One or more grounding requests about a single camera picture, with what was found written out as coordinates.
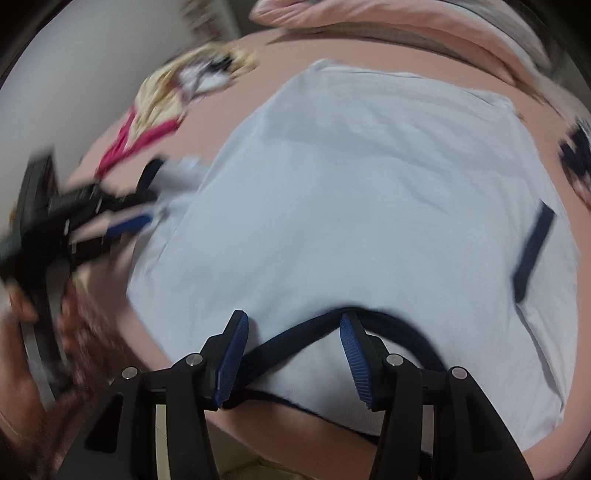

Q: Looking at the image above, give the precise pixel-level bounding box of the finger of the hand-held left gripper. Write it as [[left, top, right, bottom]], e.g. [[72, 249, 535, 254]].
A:
[[95, 184, 158, 214], [69, 213, 155, 268]]

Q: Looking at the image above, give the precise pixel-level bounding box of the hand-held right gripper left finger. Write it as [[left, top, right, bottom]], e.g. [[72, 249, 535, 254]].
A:
[[69, 310, 250, 480]]

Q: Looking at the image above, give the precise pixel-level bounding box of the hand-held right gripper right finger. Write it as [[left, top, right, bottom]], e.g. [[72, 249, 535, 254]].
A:
[[339, 311, 534, 480]]

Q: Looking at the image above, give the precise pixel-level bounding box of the white t-shirt with navy trim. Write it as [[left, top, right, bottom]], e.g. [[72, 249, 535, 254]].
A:
[[127, 59, 580, 450]]

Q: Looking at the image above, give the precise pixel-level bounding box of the pile of yellow white clothes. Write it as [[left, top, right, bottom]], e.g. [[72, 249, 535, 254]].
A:
[[95, 44, 259, 178]]

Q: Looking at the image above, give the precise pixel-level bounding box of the person's left hand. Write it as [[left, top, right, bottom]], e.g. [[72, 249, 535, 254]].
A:
[[0, 294, 62, 444]]

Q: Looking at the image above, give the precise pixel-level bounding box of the pink bed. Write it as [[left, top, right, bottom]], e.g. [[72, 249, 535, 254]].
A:
[[69, 28, 591, 480]]

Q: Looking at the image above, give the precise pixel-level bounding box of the navy striped garment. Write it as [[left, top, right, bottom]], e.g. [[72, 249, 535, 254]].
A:
[[556, 117, 591, 204]]

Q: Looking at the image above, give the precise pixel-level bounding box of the grey knitted blanket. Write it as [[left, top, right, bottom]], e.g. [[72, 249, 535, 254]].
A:
[[272, 25, 467, 58]]

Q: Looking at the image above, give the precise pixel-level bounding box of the pink folded quilt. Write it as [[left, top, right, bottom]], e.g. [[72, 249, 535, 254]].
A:
[[249, 0, 573, 116]]

